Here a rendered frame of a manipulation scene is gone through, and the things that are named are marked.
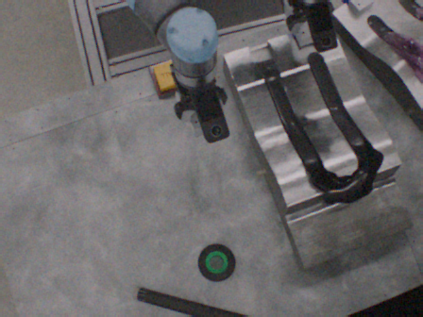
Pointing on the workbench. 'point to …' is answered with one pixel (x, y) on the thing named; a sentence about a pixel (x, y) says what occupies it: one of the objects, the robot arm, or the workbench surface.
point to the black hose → (180, 304)
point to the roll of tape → (216, 257)
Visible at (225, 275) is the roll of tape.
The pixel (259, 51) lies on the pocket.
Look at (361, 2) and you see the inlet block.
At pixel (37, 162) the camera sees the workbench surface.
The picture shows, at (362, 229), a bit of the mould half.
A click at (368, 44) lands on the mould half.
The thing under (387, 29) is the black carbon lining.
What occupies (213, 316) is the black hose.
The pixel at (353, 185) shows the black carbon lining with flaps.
